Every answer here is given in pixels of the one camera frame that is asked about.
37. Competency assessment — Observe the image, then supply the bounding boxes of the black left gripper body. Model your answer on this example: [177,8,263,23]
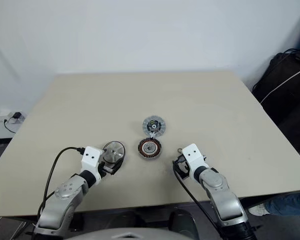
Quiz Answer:
[97,161,116,176]

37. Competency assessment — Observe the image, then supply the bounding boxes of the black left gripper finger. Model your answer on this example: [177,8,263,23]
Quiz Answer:
[113,145,128,174]

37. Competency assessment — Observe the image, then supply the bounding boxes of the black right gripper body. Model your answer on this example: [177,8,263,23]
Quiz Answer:
[172,154,191,180]

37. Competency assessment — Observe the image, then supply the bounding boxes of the silver spoked motor rotor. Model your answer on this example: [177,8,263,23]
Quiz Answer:
[101,140,127,166]

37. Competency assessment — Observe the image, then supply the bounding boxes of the copper wound motor stator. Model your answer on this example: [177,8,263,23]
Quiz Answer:
[136,138,163,161]

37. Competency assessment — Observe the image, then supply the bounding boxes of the motor cover with circuit board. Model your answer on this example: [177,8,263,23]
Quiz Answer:
[142,114,167,138]

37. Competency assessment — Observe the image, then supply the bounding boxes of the dark rounded shape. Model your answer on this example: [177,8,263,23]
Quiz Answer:
[168,209,200,240]

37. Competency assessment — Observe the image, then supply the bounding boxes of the grey robot torso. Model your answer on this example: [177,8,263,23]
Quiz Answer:
[76,225,184,240]

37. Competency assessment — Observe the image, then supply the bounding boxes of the white shoe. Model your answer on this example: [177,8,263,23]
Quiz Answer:
[248,202,272,217]

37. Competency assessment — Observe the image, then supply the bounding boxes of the blue jeans leg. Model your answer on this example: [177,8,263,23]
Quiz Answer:
[264,191,300,217]

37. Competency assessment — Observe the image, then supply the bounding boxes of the large black bag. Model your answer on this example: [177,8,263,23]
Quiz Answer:
[251,52,300,152]

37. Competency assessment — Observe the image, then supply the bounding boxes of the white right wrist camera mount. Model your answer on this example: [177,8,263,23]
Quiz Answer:
[181,143,207,177]

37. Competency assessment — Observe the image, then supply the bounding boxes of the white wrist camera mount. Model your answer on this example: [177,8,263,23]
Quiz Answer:
[81,146,105,185]
[181,143,207,177]

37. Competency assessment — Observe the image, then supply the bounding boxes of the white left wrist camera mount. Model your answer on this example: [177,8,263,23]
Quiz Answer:
[81,146,105,185]

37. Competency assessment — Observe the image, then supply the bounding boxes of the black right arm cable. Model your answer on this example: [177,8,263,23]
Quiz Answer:
[172,161,227,240]

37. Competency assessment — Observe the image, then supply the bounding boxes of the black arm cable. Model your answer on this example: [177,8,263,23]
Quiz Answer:
[36,146,86,221]
[172,161,227,240]

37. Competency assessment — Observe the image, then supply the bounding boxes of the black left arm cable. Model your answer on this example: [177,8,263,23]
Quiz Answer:
[36,146,86,221]

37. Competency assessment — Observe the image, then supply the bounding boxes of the black floor cable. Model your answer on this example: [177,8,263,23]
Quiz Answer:
[3,118,17,135]

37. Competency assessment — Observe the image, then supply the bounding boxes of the white cable on bag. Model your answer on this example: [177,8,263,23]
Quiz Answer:
[259,66,300,104]

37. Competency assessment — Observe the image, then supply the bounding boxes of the thin dark cables behind bag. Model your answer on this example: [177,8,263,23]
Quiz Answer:
[282,47,300,55]

